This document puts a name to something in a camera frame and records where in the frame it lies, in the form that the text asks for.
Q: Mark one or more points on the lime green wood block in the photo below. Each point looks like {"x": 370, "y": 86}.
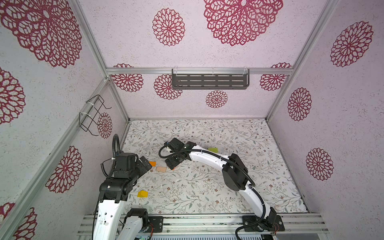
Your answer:
{"x": 214, "y": 150}

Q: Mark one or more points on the black wire wall rack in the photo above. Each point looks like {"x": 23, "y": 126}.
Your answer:
{"x": 89, "y": 117}

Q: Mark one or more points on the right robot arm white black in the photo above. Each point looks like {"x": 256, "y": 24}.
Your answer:
{"x": 235, "y": 174}

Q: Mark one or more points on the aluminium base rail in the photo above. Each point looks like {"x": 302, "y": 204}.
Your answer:
{"x": 205, "y": 224}

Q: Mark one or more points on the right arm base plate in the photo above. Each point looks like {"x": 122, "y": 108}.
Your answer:
{"x": 273, "y": 223}

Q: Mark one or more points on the natural plain wood block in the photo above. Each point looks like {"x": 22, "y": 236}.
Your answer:
{"x": 161, "y": 169}

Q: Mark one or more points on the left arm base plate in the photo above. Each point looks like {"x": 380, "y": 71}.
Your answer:
{"x": 155, "y": 224}

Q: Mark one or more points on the yellow wood block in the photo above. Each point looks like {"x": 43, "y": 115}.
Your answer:
{"x": 142, "y": 194}

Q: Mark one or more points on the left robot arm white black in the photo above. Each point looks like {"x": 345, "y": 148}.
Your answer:
{"x": 112, "y": 200}

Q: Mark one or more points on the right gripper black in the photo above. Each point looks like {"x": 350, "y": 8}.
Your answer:
{"x": 173, "y": 163}

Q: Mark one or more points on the grey metal wall shelf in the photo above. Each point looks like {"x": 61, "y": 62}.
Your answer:
{"x": 210, "y": 81}

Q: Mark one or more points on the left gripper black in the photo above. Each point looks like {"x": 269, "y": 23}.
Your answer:
{"x": 142, "y": 169}

